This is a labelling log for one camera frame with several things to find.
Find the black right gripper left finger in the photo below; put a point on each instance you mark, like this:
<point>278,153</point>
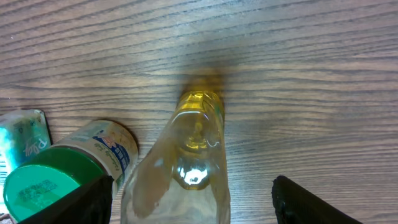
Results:
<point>89,204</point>

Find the small teal white box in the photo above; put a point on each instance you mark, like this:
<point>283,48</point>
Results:
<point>24,134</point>

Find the green lid white jar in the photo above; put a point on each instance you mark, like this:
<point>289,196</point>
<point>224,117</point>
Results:
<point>100,147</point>

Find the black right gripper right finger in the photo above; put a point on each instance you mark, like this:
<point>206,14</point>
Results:
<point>295,205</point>

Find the yellow liquid bottle silver cap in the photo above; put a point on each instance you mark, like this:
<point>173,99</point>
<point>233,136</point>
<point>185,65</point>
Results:
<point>183,178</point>

